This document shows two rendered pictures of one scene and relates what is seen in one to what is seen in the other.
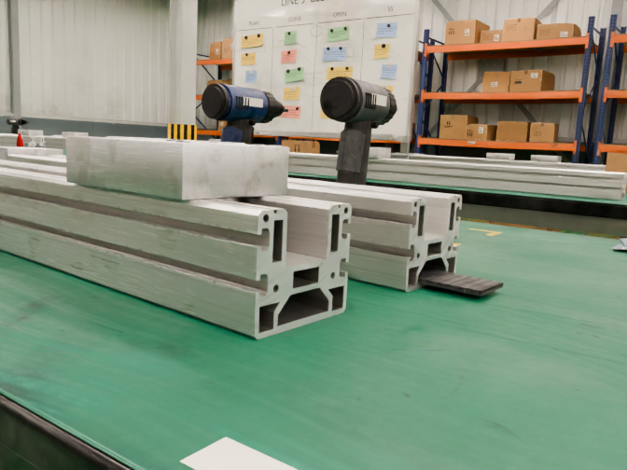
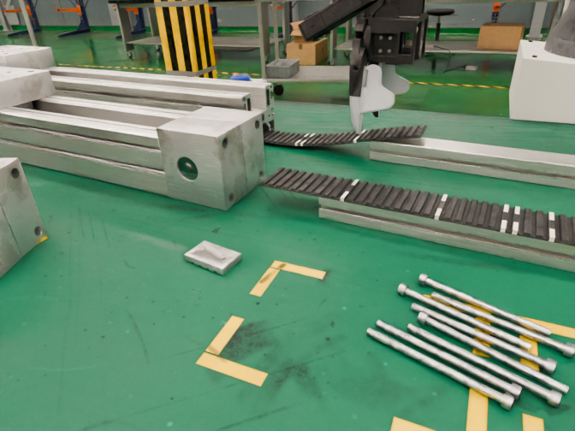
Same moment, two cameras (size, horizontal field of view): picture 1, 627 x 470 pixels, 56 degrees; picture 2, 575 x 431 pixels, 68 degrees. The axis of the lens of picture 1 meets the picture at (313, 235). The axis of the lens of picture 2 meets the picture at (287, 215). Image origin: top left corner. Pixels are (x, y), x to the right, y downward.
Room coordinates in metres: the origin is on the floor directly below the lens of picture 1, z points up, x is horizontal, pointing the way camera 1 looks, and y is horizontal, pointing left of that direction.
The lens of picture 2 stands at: (1.61, 0.53, 1.03)
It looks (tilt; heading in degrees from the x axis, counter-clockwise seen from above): 30 degrees down; 169
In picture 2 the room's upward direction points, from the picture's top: 3 degrees counter-clockwise
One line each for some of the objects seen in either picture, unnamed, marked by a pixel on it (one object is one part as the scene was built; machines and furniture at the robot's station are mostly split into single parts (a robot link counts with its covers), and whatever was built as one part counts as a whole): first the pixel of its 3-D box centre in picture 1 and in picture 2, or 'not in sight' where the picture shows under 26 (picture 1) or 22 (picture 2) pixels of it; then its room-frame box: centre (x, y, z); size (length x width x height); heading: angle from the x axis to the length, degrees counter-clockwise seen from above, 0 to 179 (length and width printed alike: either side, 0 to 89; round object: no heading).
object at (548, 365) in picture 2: not in sight; (477, 333); (1.41, 0.71, 0.78); 0.11 x 0.01 x 0.01; 37
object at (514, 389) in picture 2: not in sight; (441, 355); (1.42, 0.68, 0.78); 0.11 x 0.01 x 0.01; 37
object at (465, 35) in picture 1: (503, 114); not in sight; (10.37, -3.18, 1.58); 2.83 x 0.98 x 3.15; 54
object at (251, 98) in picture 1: (250, 151); not in sight; (1.06, 0.12, 0.89); 0.20 x 0.08 x 0.22; 144
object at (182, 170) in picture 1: (174, 180); (11, 65); (0.50, 0.12, 0.87); 0.16 x 0.11 x 0.07; 51
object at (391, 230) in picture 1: (174, 200); (6, 122); (0.80, 0.19, 0.82); 0.80 x 0.10 x 0.09; 51
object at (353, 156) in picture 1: (365, 158); not in sight; (0.87, -0.07, 0.89); 0.20 x 0.08 x 0.22; 150
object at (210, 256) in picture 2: not in sight; (213, 256); (1.25, 0.52, 0.78); 0.05 x 0.03 x 0.01; 46
